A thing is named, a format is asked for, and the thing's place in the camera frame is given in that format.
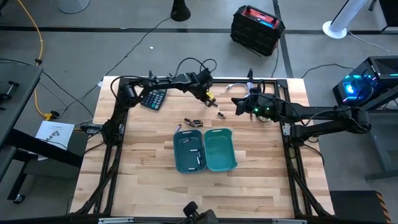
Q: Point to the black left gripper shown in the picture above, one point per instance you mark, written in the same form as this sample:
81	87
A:
205	90

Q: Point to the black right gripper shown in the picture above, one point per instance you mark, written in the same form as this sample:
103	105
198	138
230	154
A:
264	105

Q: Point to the black battery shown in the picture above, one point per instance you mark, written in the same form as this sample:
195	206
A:
221	115
187	120
199	125
191	124
196	121

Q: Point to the teal plastic bin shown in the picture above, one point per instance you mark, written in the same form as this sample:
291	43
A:
220	149

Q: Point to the dark blue plastic bin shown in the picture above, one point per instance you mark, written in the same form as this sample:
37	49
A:
183	155

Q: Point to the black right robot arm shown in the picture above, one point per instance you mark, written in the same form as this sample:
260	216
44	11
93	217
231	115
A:
326	124

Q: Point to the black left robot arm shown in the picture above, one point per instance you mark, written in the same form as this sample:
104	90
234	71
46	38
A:
174	81

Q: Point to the black desk calculator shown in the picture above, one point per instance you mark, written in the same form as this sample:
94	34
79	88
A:
154	101

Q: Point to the black plastic crate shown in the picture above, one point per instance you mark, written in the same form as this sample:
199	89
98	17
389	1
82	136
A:
255	37

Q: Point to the red box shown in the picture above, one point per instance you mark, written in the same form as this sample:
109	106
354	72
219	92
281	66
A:
258	15

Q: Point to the black cone stand base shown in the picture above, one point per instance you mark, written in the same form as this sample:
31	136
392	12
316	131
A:
180	12

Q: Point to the white tower fan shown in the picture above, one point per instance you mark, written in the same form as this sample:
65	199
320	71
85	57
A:
334	31

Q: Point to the black power adapter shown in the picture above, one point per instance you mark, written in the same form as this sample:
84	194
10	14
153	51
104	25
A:
91	128

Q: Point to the black computer with blue light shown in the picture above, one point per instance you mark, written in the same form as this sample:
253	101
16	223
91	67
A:
379	71

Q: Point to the grey side table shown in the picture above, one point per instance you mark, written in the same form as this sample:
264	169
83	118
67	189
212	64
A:
382	146

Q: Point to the black floor mat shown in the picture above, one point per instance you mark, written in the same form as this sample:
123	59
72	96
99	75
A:
354	205

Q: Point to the white printed paper sheet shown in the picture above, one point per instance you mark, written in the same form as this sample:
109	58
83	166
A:
56	132

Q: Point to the grey round stand base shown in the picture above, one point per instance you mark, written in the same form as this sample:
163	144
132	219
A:
74	5

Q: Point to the grey desk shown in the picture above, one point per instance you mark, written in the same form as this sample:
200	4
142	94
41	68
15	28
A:
15	102

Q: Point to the black desk clamp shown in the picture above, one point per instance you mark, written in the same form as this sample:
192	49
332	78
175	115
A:
9	88

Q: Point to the black aluminium table frame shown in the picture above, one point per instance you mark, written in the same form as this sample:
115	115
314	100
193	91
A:
224	81

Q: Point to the silver metal bracket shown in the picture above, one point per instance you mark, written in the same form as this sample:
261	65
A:
289	221
116	220

